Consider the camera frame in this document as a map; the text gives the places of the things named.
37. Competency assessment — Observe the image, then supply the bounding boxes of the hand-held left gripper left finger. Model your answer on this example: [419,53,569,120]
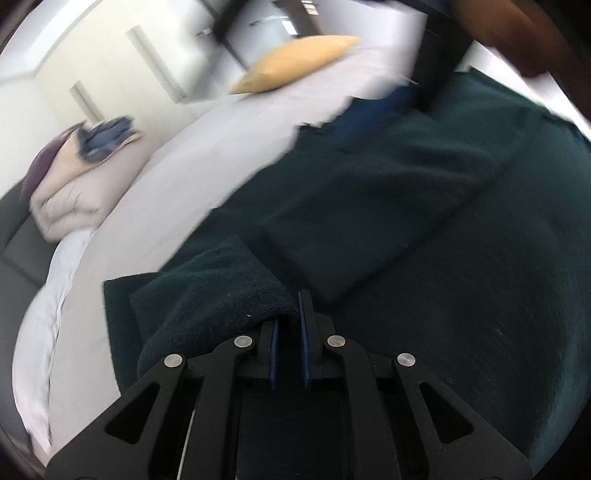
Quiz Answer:
[45,318,282,480]

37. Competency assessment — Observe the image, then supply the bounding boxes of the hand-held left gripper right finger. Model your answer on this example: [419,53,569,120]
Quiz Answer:
[298,290,534,480]

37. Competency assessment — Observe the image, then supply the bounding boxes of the dark green garment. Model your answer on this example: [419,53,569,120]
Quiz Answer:
[102,67,591,480]

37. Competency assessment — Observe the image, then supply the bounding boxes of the person's right forearm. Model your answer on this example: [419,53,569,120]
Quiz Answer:
[450,0,571,78]

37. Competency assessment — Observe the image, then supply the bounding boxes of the blue denim clothes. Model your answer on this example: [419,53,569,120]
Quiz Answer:
[76,115,139,162]

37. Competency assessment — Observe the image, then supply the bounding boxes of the yellow pillow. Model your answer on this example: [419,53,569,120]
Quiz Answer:
[228,36,361,95]

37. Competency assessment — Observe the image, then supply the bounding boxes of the white bed sheet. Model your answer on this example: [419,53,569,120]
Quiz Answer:
[46,37,591,455]

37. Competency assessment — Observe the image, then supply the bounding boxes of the white pillow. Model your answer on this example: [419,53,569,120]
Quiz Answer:
[13,230,95,455]

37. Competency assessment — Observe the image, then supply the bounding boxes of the folded beige duvet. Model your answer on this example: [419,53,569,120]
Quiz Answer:
[30,122,160,243]

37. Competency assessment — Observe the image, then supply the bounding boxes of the grey padded headboard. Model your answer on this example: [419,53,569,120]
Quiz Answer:
[0,178,63,298]

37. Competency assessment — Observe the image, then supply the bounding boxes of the purple pillow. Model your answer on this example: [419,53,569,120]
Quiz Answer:
[21,127,77,204]

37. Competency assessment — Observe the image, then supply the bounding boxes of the cream wardrobe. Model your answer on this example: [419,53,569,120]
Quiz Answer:
[37,0,222,137]

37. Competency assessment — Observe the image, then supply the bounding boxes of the dark furniture frame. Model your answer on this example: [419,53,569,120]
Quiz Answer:
[203,0,324,77]

